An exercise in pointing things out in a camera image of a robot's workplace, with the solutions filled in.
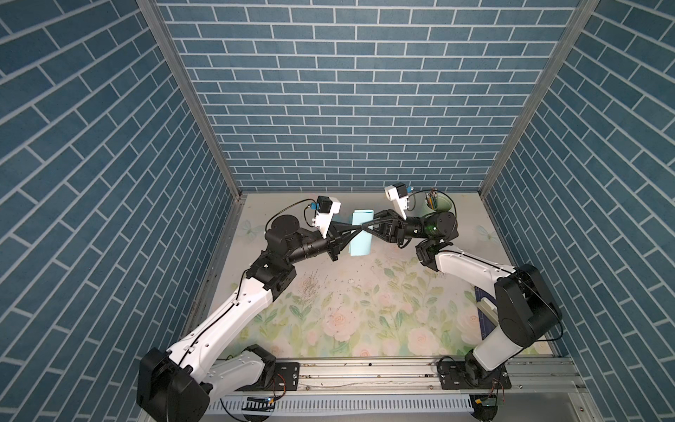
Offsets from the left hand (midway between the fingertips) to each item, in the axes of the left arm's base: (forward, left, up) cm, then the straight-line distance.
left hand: (366, 232), depth 64 cm
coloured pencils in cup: (+29, -27, -17) cm, 44 cm away
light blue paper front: (-1, +1, -3) cm, 4 cm away
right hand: (0, 0, 0) cm, 1 cm away
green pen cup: (+30, -33, -22) cm, 50 cm away
